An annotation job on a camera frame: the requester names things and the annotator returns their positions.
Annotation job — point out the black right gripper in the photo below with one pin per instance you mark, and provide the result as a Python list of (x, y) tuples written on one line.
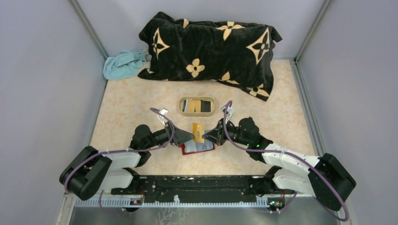
[(218, 134)]

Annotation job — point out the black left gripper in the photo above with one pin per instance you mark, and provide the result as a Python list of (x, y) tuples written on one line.
[(180, 136)]

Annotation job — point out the red leather card holder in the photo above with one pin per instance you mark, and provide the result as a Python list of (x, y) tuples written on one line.
[(192, 147)]

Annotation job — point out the orange credit card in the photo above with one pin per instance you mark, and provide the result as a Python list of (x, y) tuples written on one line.
[(198, 130)]

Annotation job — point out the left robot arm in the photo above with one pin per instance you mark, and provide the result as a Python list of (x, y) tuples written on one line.
[(92, 171)]

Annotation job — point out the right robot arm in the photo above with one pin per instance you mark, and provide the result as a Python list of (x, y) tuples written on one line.
[(324, 178)]

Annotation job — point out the beige oval tray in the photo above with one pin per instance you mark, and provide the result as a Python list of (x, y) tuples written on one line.
[(197, 114)]

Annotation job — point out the black cream patterned blanket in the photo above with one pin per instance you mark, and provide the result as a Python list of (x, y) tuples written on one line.
[(236, 54)]

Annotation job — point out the light blue cloth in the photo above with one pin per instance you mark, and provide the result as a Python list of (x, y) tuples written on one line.
[(125, 65)]

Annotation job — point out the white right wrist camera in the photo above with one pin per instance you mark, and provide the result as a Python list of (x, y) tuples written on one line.
[(228, 111)]

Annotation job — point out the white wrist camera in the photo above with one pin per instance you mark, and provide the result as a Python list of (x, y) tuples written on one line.
[(228, 111), (162, 113)]

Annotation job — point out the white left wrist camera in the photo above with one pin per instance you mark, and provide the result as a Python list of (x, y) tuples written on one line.
[(162, 113)]

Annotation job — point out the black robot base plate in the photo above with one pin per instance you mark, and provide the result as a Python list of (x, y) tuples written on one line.
[(200, 189)]

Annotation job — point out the aluminium frame rail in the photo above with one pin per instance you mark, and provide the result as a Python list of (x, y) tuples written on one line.
[(131, 202)]

